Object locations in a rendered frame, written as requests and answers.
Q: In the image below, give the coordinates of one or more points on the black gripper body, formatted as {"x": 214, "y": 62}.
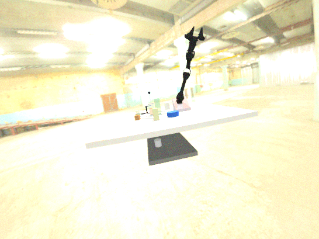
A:
{"x": 193, "y": 40}

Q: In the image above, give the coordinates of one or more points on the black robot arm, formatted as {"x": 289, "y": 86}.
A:
{"x": 189, "y": 55}

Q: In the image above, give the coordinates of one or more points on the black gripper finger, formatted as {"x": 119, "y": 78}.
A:
{"x": 201, "y": 33}
{"x": 191, "y": 32}

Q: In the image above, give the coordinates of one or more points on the grey cylinder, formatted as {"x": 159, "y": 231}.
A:
{"x": 157, "y": 142}

